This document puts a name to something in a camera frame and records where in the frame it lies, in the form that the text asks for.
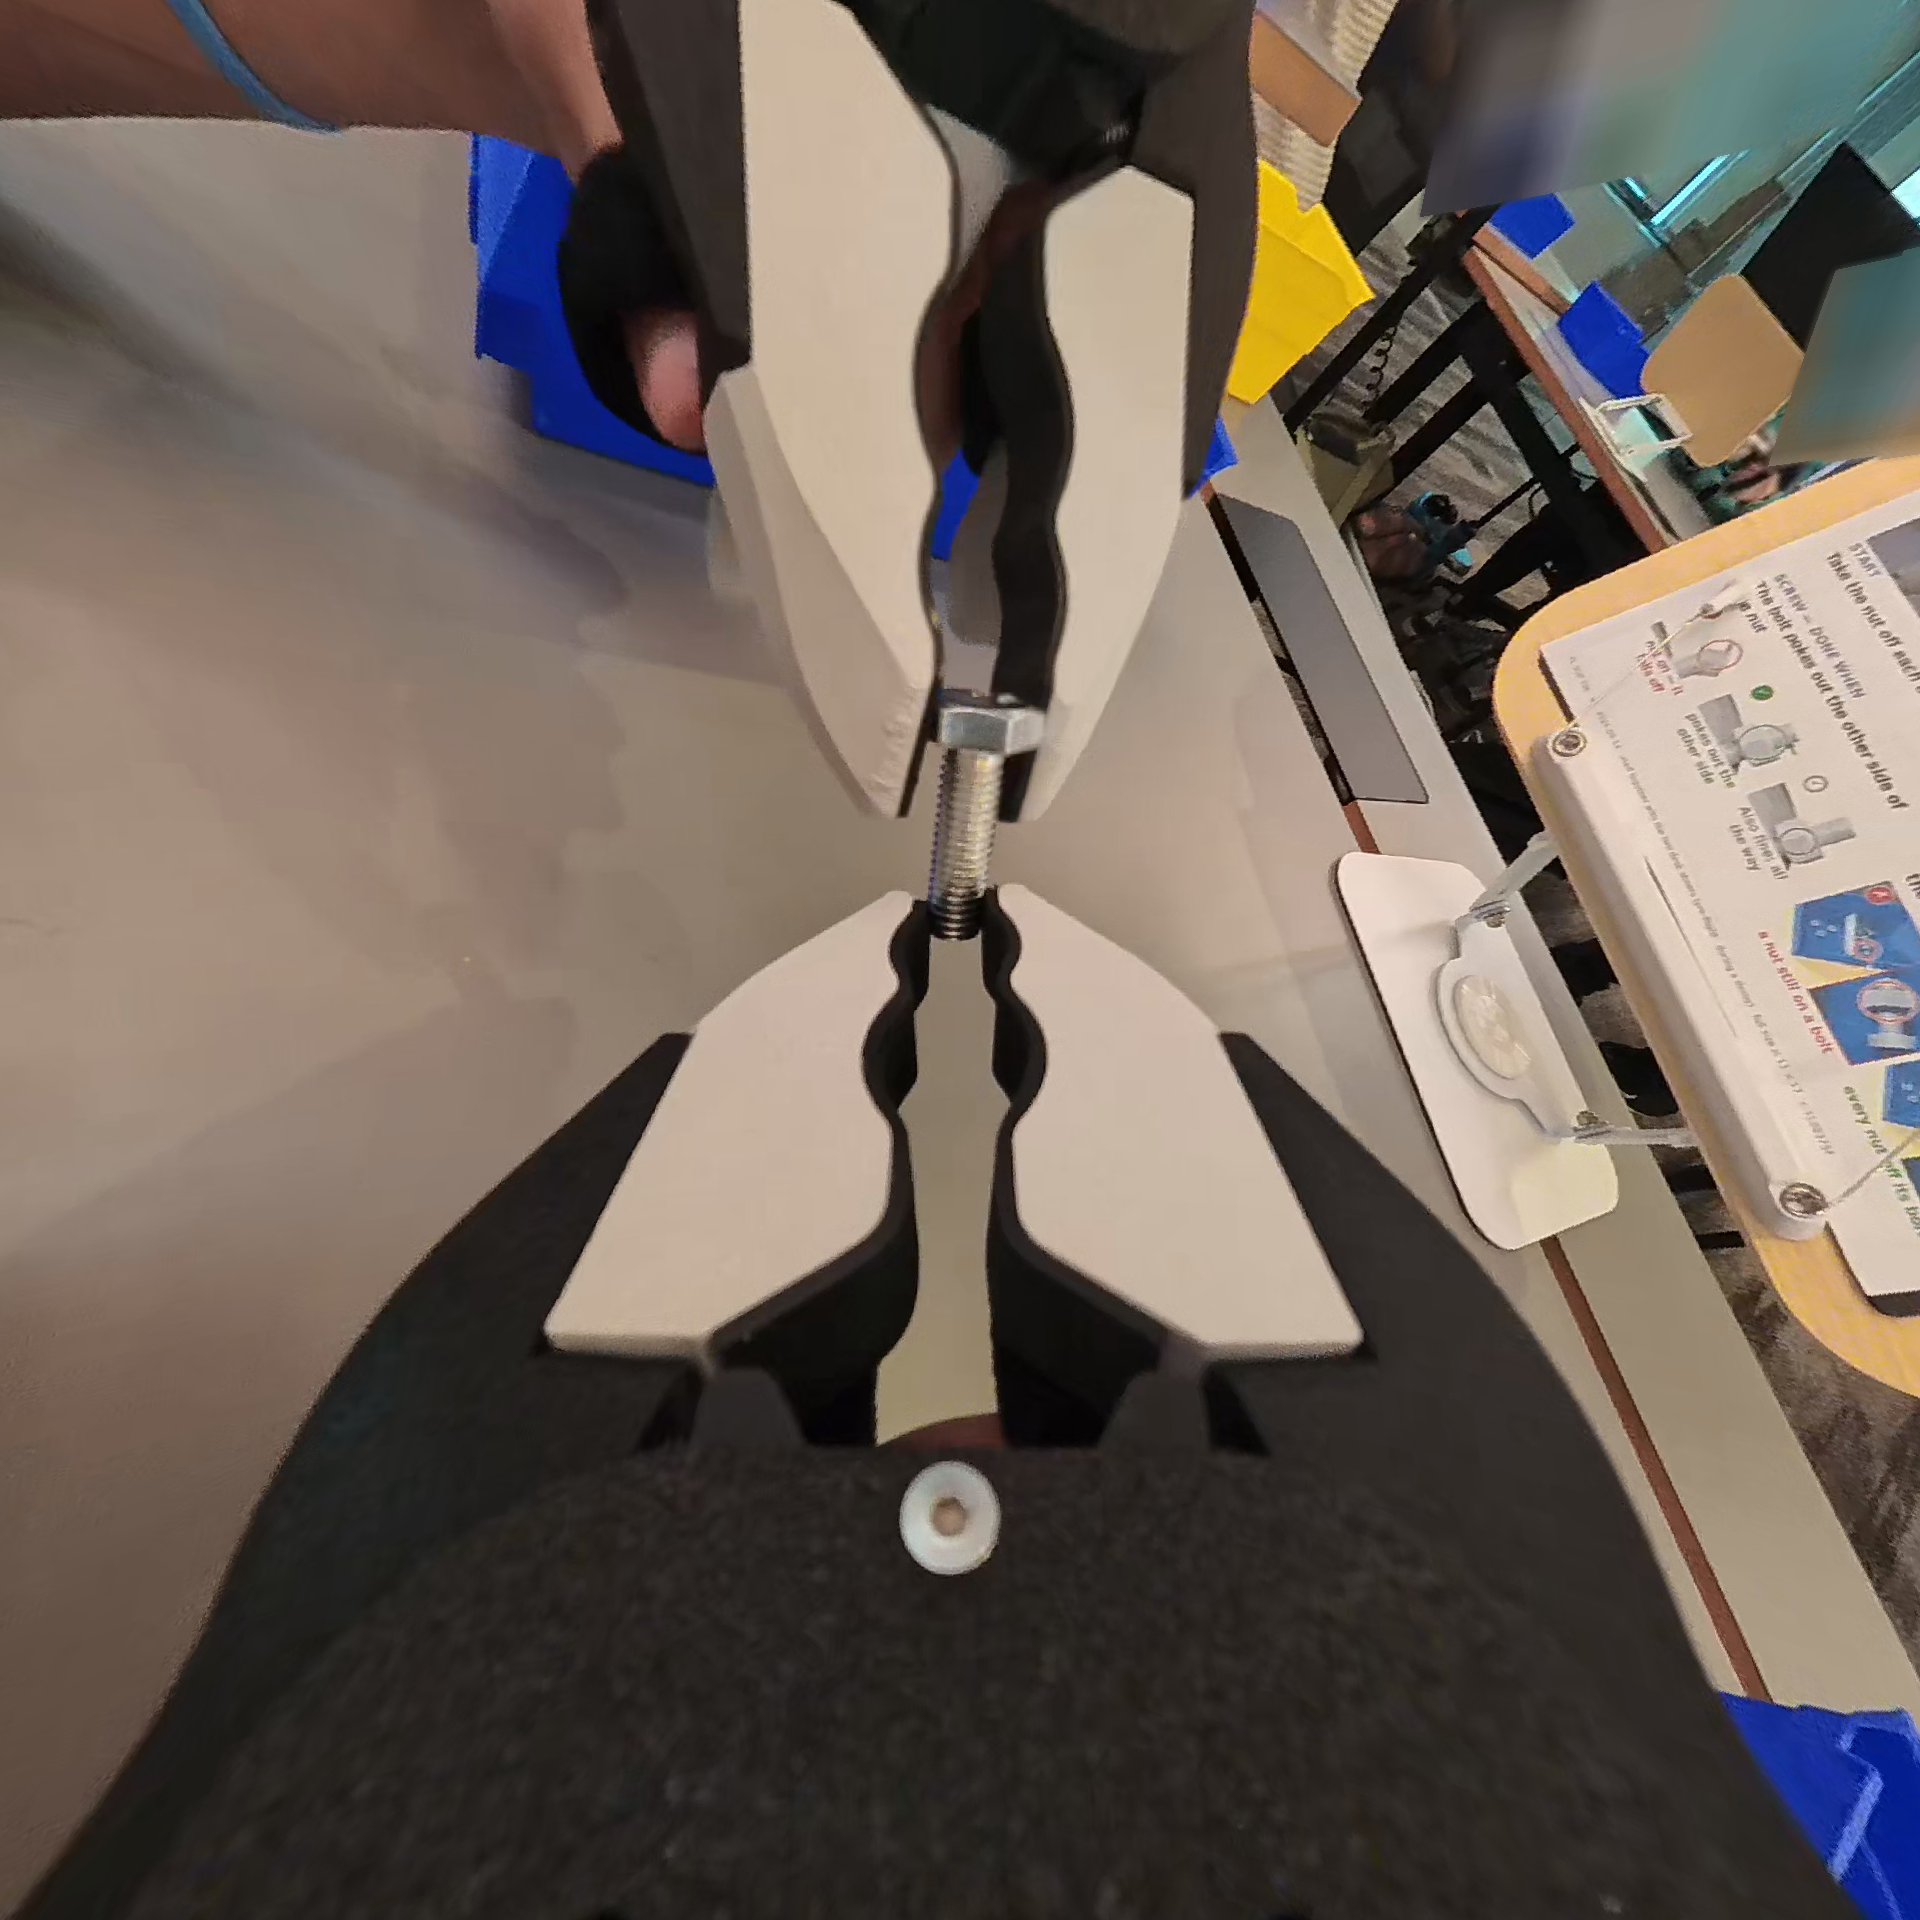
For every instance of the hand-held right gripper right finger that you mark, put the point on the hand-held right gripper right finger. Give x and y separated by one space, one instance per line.
1170 1172

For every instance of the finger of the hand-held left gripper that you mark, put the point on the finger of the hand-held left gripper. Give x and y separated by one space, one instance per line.
825 375
1124 422

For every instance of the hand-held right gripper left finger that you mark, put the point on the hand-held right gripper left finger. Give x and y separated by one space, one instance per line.
749 1172

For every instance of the blue bin with black divider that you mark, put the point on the blue bin with black divider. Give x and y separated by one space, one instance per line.
517 301

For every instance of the steel hex bolt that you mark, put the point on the steel hex bolt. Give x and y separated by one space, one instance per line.
967 827

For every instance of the blue plastic bin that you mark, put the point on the blue plastic bin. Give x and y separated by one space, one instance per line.
1844 1817

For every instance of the person's left hand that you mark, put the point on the person's left hand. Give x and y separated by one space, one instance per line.
481 67

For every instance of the yellow plastic bin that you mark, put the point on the yellow plastic bin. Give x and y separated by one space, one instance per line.
1298 284

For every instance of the distant wooden stand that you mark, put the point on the distant wooden stand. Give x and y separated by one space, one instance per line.
1723 359

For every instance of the blue wristband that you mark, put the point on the blue wristband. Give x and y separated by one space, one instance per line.
247 84

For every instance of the printed instruction sheet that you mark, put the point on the printed instruction sheet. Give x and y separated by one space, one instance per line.
1799 722

